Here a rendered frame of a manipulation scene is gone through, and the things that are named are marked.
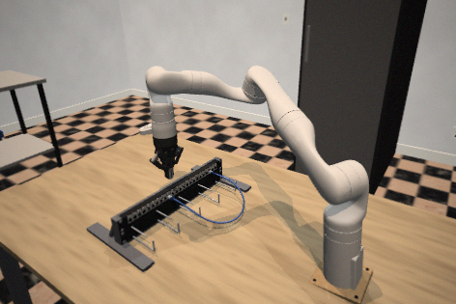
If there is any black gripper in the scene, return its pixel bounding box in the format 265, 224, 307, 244
150, 134, 184, 180

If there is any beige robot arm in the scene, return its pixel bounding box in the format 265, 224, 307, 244
139, 66, 369, 290

